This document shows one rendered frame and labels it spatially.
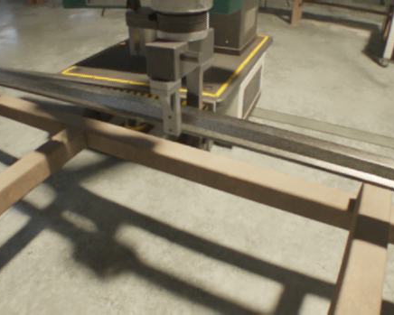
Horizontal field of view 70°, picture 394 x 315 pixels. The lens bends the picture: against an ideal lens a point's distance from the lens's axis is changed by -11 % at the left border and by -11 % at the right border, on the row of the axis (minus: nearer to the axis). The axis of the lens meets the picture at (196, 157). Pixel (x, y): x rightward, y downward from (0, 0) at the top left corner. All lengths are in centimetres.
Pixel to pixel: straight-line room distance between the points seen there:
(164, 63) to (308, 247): 71
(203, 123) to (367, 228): 32
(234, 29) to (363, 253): 105
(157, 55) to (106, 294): 63
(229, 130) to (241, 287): 48
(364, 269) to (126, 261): 63
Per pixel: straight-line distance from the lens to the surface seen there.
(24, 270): 99
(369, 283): 49
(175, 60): 43
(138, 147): 78
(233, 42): 136
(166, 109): 49
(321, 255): 96
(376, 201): 62
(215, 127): 50
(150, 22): 47
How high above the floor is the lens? 73
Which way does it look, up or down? 36 degrees down
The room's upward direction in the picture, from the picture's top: straight up
